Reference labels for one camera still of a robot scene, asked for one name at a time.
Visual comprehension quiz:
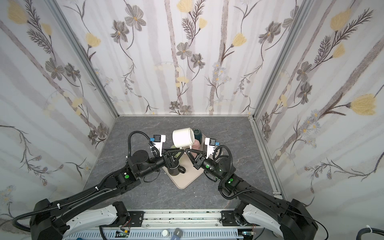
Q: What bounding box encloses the grey mug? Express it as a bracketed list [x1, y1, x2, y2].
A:
[204, 138, 216, 148]

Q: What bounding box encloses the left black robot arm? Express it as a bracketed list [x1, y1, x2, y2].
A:
[12, 131, 185, 240]

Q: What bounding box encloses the beige plastic tray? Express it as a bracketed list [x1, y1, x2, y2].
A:
[163, 134, 210, 190]

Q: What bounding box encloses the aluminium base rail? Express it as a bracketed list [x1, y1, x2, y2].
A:
[55, 209, 310, 240]

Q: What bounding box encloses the dark green mug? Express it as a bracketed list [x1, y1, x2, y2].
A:
[193, 129, 203, 144]

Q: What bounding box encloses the white mug red inside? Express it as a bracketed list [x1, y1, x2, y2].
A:
[172, 128, 195, 148]

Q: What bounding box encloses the black mug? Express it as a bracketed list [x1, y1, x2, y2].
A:
[167, 165, 186, 176]

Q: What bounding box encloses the pink mug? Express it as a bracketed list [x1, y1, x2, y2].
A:
[191, 139, 201, 150]

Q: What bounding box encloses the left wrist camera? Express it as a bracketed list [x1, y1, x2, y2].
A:
[150, 135, 166, 157]

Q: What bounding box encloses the light green mug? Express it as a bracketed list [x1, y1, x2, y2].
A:
[170, 146, 185, 156]

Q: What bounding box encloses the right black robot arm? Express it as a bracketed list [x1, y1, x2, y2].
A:
[185, 145, 322, 240]

